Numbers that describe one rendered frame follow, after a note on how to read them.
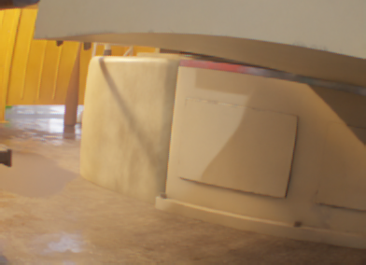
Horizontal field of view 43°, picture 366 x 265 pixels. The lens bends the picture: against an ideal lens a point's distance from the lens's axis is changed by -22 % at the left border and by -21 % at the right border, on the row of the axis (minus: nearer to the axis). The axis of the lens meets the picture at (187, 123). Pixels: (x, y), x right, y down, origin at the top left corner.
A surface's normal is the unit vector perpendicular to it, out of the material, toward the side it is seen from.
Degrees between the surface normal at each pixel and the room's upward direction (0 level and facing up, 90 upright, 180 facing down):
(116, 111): 90
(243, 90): 90
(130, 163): 90
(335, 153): 90
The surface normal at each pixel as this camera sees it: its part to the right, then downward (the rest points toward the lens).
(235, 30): -0.61, 0.00
